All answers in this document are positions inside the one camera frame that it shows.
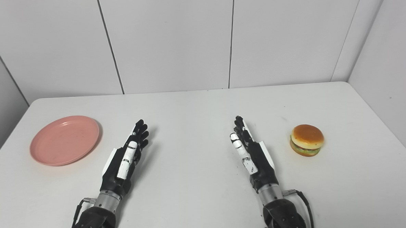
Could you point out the pink round plate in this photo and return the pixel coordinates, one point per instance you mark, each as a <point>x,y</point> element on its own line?
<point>64,140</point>

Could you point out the toy hamburger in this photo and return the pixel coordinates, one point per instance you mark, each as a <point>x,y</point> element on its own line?
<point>307,137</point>

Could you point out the black and white left hand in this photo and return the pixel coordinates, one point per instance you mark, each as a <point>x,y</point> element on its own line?
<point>113,172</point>

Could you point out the black and white right hand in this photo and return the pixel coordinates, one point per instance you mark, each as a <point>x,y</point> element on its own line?
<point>261,166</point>

